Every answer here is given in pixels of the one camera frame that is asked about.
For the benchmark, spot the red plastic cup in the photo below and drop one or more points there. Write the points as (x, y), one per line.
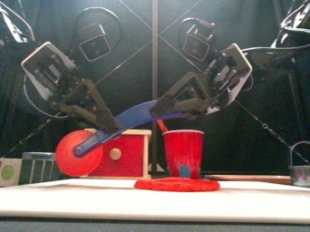
(183, 154)

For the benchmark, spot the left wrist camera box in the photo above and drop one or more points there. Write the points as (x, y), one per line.
(94, 43)

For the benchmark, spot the red wooden box with knob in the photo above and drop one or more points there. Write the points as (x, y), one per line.
(123, 154)

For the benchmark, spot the green striped box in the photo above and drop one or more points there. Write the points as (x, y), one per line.
(39, 169)

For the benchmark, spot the red straw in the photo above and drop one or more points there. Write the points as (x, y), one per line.
(162, 125)

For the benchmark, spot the white cutting board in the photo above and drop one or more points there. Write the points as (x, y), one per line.
(152, 200)

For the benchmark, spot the white block with green dot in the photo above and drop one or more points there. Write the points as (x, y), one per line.
(8, 172)

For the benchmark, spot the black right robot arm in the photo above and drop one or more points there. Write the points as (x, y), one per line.
(287, 42)

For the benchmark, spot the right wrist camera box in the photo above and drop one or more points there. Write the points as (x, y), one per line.
(198, 40)

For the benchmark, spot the vertical metal frame pole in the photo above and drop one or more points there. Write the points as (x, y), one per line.
(154, 48)

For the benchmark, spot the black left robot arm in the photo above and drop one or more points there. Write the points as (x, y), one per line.
(12, 28)

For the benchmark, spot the flat red dough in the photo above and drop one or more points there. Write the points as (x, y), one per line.
(178, 184)

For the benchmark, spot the flat wooden tray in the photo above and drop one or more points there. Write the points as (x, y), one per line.
(250, 178)

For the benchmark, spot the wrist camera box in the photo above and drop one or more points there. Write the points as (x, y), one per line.
(94, 43)
(198, 40)

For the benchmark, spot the small metal bucket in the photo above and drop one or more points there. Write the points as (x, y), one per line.
(299, 172)

